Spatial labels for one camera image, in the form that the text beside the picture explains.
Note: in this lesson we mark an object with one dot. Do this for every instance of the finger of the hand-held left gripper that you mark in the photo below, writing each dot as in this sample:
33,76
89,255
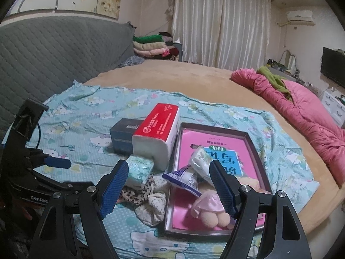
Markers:
48,180
58,163

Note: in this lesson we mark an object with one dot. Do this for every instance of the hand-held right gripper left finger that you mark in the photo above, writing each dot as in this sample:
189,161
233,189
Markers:
114,186

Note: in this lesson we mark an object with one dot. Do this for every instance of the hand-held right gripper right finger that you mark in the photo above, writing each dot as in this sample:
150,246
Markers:
222,186

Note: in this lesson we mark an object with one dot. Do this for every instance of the pink plush doll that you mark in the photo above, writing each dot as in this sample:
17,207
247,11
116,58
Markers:
207,207

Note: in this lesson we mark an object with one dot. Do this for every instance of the beige plush toy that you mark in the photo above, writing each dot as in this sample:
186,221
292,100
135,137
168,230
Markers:
249,182

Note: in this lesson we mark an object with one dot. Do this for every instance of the small white-green tissue pack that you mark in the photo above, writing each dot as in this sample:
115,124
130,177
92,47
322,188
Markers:
200,162

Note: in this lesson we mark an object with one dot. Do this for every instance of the white purple plastic packet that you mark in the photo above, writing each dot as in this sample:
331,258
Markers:
183,182

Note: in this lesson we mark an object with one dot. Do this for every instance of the pink-lined rectangular tray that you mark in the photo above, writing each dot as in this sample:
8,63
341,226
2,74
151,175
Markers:
194,140

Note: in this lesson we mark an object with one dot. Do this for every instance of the leopard print scrunchie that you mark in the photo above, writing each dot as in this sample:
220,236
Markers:
132,197

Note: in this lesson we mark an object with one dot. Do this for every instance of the green tissue pack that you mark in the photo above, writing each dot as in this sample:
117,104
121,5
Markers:
140,167

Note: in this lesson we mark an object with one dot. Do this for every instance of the white dotted scrunchie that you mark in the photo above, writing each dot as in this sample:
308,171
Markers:
152,207

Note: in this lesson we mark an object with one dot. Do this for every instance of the dark blue box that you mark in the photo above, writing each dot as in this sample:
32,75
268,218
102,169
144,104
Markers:
124,135

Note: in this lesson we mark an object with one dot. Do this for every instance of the cartoon cat printed blanket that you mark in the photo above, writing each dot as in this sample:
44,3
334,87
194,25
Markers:
89,118

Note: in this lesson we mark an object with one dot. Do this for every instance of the red tissue pack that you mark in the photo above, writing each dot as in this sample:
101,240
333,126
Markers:
159,129

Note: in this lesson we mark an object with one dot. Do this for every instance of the grey quilted headboard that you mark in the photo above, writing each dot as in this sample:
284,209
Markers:
54,54

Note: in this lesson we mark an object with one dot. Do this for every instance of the beige round bed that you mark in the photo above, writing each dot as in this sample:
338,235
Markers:
202,81

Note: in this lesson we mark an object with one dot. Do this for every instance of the pink quilt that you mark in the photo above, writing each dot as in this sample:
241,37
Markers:
310,113

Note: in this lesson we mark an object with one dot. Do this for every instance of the green cloth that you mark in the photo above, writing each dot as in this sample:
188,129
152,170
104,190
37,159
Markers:
272,78

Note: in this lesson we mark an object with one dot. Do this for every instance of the dark patterned pillow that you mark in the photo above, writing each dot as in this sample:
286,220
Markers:
130,60

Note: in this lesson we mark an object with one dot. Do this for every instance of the white drawer cabinet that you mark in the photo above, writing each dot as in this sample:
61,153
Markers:
334,105

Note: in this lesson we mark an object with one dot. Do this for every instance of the arched mirror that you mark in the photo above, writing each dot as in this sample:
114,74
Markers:
288,59

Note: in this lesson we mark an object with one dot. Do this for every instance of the pile of folded clothes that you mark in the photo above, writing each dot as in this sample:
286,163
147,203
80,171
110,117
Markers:
153,45

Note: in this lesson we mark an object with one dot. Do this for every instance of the white curtain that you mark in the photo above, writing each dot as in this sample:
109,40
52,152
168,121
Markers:
221,24

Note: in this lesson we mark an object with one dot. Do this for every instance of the black television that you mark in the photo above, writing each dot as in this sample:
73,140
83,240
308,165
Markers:
334,64

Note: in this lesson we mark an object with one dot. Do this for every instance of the white air conditioner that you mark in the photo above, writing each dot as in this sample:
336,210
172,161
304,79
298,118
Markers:
299,16

